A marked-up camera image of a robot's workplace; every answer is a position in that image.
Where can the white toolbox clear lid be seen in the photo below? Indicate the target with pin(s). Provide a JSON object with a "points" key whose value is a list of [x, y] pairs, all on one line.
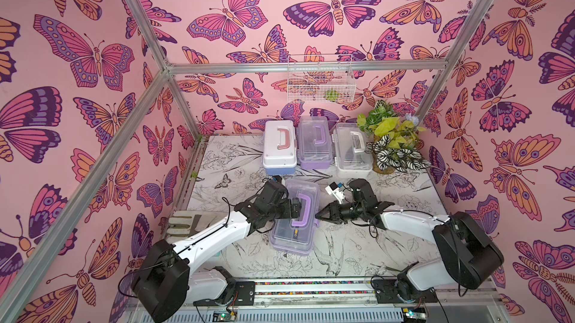
{"points": [[351, 159]]}

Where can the white wire basket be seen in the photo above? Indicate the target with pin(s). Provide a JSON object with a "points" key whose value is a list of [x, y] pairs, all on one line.
{"points": [[320, 82]]}

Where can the purple toolbox clear lid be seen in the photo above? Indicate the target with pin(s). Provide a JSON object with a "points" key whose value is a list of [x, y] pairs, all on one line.
{"points": [[314, 143]]}

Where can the potted leafy plant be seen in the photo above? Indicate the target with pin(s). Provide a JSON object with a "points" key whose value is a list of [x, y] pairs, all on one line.
{"points": [[395, 143]]}

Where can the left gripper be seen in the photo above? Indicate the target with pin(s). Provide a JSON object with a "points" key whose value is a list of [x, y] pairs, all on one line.
{"points": [[288, 214]]}

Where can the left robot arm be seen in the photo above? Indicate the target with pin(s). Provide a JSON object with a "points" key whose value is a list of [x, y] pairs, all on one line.
{"points": [[163, 282]]}

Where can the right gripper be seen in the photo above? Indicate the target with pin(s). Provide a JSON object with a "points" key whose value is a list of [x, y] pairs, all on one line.
{"points": [[338, 211]]}

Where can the blue toolbox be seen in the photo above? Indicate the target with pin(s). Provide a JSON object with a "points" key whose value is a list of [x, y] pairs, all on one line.
{"points": [[279, 154]]}

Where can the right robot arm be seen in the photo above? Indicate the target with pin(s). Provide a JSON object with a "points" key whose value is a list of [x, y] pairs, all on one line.
{"points": [[468, 256]]}

